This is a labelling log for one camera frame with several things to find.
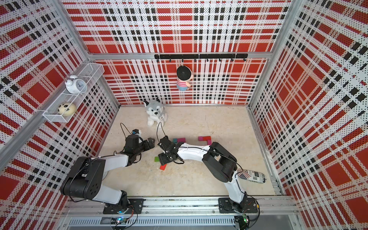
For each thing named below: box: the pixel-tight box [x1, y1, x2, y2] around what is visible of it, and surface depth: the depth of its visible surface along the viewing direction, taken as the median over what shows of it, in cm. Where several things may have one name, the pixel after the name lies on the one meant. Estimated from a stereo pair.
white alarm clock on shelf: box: [64, 74, 88, 95], surface depth 72 cm
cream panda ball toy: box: [57, 102, 77, 117], surface depth 66 cm
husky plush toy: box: [143, 97, 169, 128], surface depth 98 cm
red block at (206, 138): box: [202, 136, 212, 141], surface depth 102 cm
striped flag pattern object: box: [237, 168, 266, 184], surface depth 82 cm
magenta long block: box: [177, 137, 186, 143], surface depth 103 cm
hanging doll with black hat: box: [176, 64, 194, 92], surface depth 97 cm
